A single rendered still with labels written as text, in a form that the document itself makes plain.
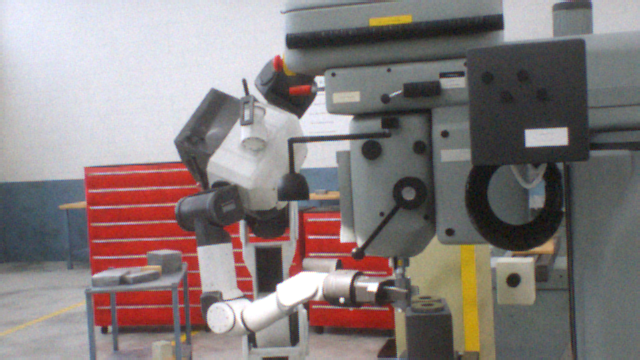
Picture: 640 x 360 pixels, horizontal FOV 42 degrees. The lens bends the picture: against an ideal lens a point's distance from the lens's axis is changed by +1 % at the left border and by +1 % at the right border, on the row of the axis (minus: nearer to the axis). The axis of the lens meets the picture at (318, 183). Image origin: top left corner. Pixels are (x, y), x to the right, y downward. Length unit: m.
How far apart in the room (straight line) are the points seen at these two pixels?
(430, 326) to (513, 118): 0.88
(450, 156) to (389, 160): 0.13
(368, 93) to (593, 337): 0.66
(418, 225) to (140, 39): 10.59
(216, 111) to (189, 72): 9.57
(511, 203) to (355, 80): 0.41
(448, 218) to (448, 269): 1.90
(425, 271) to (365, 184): 1.89
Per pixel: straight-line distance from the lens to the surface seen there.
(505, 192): 1.75
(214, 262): 2.15
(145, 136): 12.14
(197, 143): 2.26
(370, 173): 1.81
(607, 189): 1.71
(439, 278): 3.67
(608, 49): 1.77
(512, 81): 1.50
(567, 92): 1.50
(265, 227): 2.55
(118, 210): 7.29
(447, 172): 1.76
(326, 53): 1.80
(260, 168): 2.19
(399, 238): 1.82
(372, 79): 1.78
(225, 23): 11.73
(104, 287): 4.79
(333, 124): 11.19
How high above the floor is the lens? 1.58
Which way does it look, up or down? 3 degrees down
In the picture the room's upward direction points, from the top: 3 degrees counter-clockwise
